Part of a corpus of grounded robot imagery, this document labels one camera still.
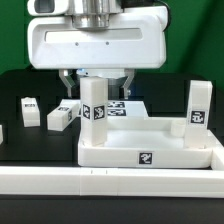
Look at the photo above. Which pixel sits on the fiducial marker sheet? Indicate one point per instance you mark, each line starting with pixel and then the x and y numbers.
pixel 126 109

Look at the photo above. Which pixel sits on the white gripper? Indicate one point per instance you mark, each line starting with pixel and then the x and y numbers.
pixel 134 39

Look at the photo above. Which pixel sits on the white block left edge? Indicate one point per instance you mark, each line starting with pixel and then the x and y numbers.
pixel 1 134

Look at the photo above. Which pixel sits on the white desk tabletop tray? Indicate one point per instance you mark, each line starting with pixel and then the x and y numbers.
pixel 150 142

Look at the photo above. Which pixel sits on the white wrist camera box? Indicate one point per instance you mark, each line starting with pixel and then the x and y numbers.
pixel 47 7

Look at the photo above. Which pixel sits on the white fixture wall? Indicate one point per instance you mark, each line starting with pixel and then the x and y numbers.
pixel 199 182

